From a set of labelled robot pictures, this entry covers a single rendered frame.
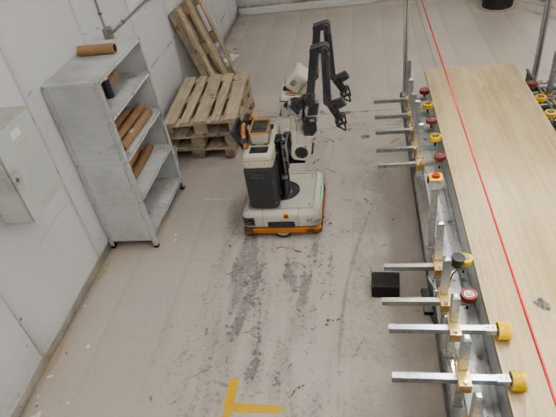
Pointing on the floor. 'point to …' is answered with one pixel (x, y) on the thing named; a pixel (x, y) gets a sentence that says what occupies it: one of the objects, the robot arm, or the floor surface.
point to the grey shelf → (115, 194)
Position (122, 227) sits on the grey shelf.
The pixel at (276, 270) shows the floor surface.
